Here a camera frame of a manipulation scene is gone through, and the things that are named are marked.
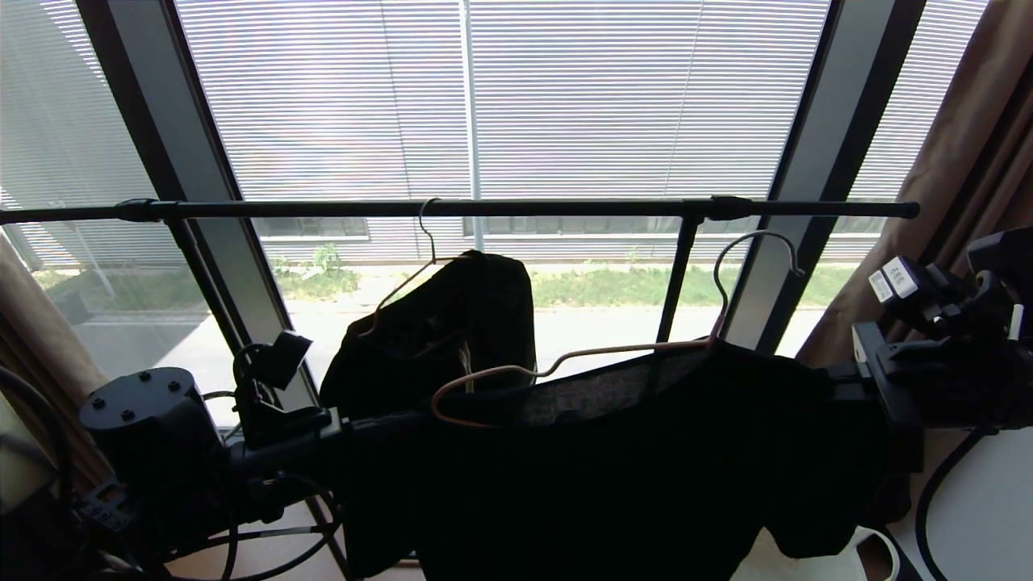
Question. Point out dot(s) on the black garment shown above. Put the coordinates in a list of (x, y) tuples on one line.
[(452, 323), (646, 484)]

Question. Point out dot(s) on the black clothes rack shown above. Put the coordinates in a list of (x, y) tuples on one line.
[(565, 209)]

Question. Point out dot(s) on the white laundry basket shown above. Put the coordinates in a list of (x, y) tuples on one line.
[(880, 557)]

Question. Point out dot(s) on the pink clothes hanger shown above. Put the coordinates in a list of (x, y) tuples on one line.
[(428, 234), (718, 282)]

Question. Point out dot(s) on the window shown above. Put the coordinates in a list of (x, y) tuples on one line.
[(226, 161)]

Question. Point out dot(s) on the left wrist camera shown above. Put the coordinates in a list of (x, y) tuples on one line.
[(282, 355)]

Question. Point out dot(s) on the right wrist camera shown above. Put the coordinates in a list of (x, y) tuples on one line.
[(912, 282)]

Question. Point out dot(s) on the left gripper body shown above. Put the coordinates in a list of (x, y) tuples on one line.
[(290, 452)]

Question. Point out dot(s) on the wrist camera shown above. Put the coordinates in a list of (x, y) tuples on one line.
[(912, 282), (282, 355)]

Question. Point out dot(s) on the brown curtain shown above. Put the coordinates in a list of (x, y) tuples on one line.
[(952, 161), (40, 339)]

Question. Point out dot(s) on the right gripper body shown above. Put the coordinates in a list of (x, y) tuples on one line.
[(944, 387)]

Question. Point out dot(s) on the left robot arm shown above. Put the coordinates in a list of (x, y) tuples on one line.
[(153, 436)]

